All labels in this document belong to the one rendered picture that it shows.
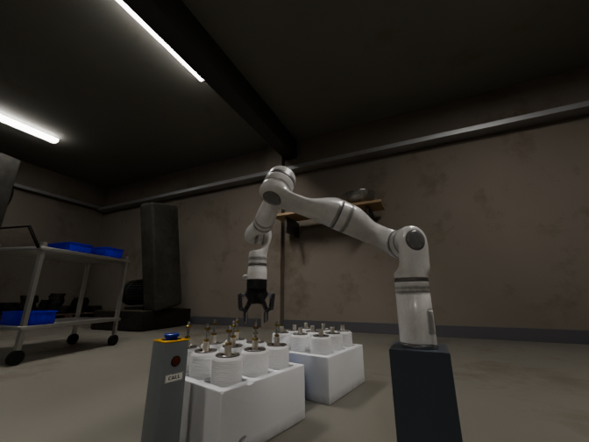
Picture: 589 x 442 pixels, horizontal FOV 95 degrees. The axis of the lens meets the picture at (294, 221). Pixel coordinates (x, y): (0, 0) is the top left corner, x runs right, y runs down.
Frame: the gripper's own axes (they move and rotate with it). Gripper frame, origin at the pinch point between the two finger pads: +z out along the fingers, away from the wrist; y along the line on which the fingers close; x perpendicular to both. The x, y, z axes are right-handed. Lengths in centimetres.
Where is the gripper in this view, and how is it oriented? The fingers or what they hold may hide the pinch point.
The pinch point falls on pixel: (255, 319)
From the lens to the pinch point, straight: 105.1
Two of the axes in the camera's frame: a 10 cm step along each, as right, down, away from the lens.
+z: 0.0, 9.6, -2.7
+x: -3.3, 2.5, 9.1
